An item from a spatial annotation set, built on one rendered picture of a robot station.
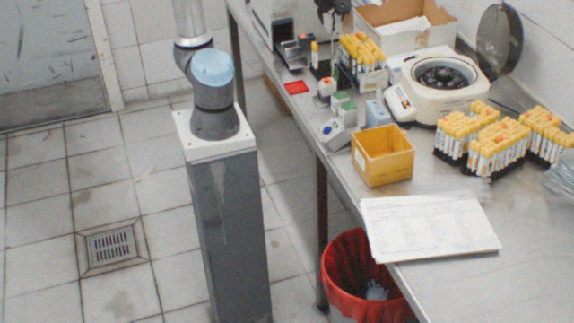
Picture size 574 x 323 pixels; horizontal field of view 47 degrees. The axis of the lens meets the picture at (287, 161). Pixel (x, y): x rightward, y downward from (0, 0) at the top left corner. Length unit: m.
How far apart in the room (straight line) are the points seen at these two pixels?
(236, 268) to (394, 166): 0.73
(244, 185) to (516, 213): 0.79
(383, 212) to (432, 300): 0.29
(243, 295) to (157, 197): 1.01
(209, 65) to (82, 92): 2.03
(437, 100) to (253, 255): 0.79
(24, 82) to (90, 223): 0.97
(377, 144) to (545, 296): 0.62
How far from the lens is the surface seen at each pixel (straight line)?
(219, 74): 1.84
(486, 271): 1.62
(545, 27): 2.06
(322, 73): 2.25
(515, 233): 1.73
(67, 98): 3.83
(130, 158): 3.50
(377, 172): 1.77
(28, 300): 2.93
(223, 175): 1.98
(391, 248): 1.62
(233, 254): 2.20
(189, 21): 1.92
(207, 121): 1.91
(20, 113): 3.88
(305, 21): 2.42
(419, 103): 2.00
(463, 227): 1.69
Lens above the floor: 2.04
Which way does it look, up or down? 38 degrees down
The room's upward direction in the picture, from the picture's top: 3 degrees counter-clockwise
